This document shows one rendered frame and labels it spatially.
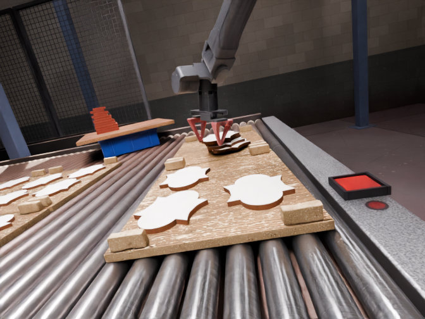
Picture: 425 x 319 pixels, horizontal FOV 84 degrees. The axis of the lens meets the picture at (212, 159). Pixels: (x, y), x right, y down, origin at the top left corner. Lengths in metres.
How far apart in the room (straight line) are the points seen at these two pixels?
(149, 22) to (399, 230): 5.65
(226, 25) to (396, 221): 0.47
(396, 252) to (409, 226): 0.07
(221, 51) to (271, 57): 5.13
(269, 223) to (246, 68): 5.28
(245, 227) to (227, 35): 0.41
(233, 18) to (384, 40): 6.29
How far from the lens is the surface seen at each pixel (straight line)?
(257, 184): 0.49
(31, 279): 0.51
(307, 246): 0.36
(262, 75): 5.64
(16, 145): 2.39
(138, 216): 0.49
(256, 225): 0.38
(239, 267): 0.34
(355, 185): 0.51
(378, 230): 0.41
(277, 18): 5.89
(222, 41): 0.60
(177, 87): 0.66
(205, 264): 0.36
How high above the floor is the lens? 1.14
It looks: 15 degrees down
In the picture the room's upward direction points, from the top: 12 degrees counter-clockwise
